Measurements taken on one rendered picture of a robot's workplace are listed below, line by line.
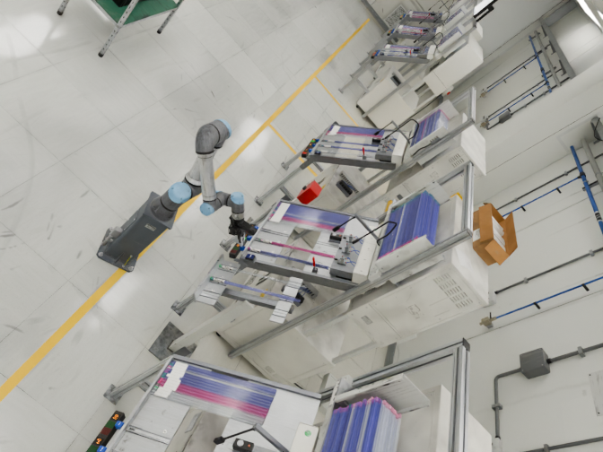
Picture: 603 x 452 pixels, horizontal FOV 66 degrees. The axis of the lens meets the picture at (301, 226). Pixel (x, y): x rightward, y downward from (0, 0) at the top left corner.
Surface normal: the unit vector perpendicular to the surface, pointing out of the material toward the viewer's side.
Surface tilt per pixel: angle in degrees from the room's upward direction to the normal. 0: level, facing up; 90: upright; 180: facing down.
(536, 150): 90
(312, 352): 90
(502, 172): 90
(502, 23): 90
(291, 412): 44
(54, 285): 0
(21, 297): 0
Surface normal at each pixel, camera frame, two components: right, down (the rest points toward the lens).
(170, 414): 0.01, -0.82
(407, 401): -0.30, 0.54
